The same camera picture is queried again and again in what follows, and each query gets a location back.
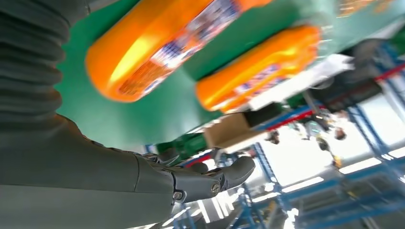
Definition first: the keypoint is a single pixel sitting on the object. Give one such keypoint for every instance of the green plastic crate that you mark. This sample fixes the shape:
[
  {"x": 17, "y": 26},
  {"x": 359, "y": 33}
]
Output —
[{"x": 186, "y": 145}]

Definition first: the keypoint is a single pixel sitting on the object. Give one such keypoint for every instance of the black bag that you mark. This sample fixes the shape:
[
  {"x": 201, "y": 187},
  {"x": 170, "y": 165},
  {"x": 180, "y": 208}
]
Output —
[{"x": 264, "y": 113}]

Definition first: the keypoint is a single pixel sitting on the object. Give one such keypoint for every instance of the brown cardboard box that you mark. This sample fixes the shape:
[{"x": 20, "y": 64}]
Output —
[{"x": 231, "y": 132}]

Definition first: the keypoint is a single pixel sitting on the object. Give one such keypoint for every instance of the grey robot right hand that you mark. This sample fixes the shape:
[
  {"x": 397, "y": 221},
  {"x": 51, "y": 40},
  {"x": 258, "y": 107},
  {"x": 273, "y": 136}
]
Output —
[{"x": 79, "y": 183}]

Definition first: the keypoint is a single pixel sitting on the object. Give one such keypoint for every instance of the blue metal shelving rack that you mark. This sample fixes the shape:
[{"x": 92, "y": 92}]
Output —
[{"x": 364, "y": 196}]

